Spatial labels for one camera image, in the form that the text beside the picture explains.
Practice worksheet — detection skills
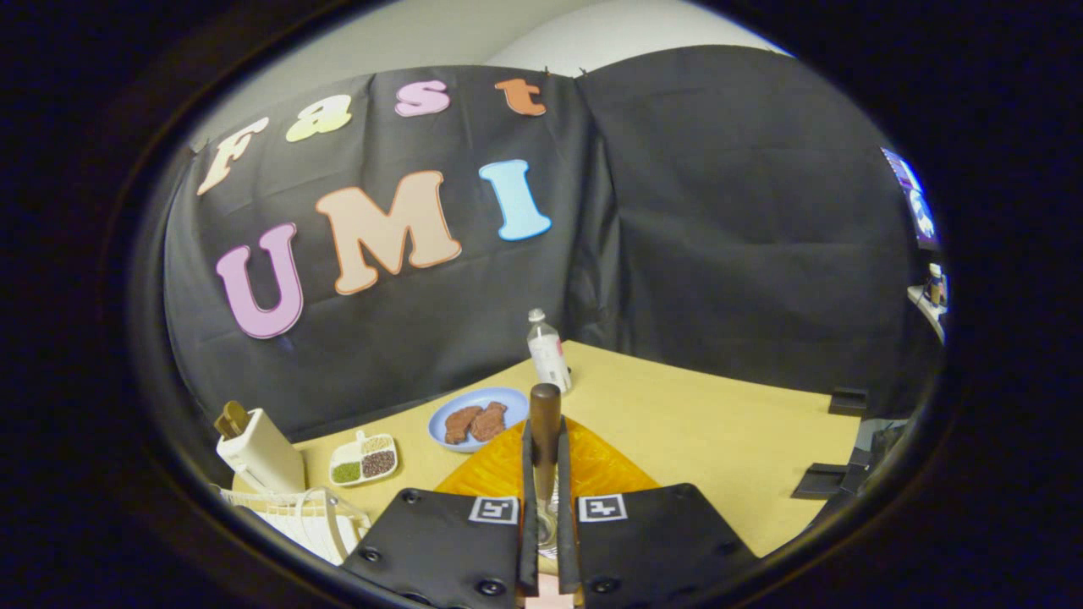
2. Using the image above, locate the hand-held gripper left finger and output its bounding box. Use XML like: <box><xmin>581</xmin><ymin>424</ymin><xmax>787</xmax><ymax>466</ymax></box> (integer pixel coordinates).
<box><xmin>341</xmin><ymin>419</ymin><xmax>541</xmax><ymax>609</ymax></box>

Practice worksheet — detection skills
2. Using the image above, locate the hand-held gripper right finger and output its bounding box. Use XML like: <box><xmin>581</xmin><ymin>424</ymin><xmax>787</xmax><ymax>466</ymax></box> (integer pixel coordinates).
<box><xmin>554</xmin><ymin>414</ymin><xmax>760</xmax><ymax>609</ymax></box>

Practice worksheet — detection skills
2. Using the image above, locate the white wire dish rack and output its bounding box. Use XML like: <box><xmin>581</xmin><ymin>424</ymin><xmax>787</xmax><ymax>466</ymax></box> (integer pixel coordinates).
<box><xmin>212</xmin><ymin>484</ymin><xmax>371</xmax><ymax>566</ymax></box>

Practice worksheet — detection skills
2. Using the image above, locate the wooden handled spoon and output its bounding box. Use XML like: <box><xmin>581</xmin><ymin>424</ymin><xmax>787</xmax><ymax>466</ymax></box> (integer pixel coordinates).
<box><xmin>530</xmin><ymin>382</ymin><xmax>563</xmax><ymax>546</ymax></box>

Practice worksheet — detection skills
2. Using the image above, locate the blue plate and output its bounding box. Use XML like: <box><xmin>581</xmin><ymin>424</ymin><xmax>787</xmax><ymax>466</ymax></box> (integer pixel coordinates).
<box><xmin>427</xmin><ymin>387</ymin><xmax>531</xmax><ymax>453</ymax></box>

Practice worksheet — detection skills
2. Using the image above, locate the brown meat piece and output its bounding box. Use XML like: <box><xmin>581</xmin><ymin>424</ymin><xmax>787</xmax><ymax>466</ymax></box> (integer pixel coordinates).
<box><xmin>470</xmin><ymin>402</ymin><xmax>509</xmax><ymax>442</ymax></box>
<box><xmin>444</xmin><ymin>406</ymin><xmax>483</xmax><ymax>445</ymax></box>

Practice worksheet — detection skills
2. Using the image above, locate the white divided grain tray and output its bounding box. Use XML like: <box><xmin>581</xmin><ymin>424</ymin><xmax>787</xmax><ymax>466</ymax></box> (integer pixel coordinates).
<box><xmin>329</xmin><ymin>431</ymin><xmax>399</xmax><ymax>487</ymax></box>

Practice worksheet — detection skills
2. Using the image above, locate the white drip tray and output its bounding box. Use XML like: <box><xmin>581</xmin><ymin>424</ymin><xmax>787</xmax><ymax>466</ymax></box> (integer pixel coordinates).
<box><xmin>254</xmin><ymin>506</ymin><xmax>356</xmax><ymax>566</ymax></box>

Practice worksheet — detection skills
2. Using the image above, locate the white toaster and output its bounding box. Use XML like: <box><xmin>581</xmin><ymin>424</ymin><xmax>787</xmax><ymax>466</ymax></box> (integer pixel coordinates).
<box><xmin>217</xmin><ymin>409</ymin><xmax>307</xmax><ymax>494</ymax></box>

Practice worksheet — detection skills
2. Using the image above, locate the clear plastic bottle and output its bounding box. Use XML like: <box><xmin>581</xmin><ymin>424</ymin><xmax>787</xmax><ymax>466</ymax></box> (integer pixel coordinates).
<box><xmin>526</xmin><ymin>309</ymin><xmax>574</xmax><ymax>395</ymax></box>

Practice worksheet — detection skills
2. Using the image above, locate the brown toast slice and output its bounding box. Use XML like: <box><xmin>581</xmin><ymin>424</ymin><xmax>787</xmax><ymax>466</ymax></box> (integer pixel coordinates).
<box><xmin>214</xmin><ymin>401</ymin><xmax>251</xmax><ymax>439</ymax></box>

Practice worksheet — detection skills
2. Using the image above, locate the black backdrop cloth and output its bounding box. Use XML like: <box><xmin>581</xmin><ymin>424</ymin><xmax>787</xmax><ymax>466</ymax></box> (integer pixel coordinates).
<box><xmin>161</xmin><ymin>44</ymin><xmax>944</xmax><ymax>441</ymax></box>

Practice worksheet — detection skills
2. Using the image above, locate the computer monitor screen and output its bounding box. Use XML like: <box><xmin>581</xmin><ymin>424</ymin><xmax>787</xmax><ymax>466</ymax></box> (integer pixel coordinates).
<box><xmin>880</xmin><ymin>146</ymin><xmax>942</xmax><ymax>252</ymax></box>

